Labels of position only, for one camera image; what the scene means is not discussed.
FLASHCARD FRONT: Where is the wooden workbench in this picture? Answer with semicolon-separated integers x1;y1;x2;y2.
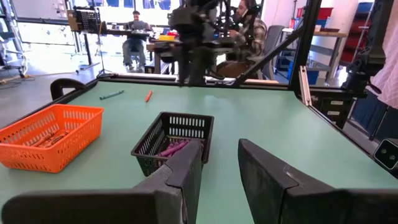
281;27;349;85

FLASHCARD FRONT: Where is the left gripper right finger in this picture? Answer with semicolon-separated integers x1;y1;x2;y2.
238;138;398;224

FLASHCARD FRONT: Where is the person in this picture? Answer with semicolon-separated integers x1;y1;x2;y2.
370;0;398;110
228;0;268;63
122;10;150;71

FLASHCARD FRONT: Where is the teal crayon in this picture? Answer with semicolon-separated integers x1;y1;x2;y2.
98;90;125;101

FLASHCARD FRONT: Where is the black plastic basket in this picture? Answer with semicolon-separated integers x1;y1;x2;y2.
130;111;215;177

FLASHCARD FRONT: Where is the grey office chair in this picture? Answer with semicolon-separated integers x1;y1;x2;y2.
256;24;285;80

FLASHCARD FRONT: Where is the black tripod stand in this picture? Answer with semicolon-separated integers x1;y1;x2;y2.
67;7;118;78

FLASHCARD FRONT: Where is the black drawer cabinet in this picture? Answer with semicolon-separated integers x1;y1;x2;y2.
310;90;355;130

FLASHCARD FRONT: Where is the black aluminium table frame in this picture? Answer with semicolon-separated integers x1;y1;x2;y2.
0;0;398;180

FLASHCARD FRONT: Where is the orange plastic basket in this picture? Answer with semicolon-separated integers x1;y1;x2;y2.
0;104;105;174

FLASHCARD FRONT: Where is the grey depth camera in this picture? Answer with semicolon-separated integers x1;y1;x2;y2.
373;138;398;171

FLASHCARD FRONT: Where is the silver aluminium profile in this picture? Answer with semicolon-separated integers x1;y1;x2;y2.
298;65;313;106

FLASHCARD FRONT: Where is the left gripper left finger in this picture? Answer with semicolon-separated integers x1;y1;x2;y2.
1;139;203;224

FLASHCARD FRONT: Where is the red storage bin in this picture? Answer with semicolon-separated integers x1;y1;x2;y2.
297;6;334;21

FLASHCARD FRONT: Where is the blue storage bin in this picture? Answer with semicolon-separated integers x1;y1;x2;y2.
287;60;320;85

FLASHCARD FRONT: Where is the black hook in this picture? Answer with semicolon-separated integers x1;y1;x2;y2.
50;77;88;101

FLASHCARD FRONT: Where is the black camera stand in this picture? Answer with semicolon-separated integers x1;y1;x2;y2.
341;0;393;94

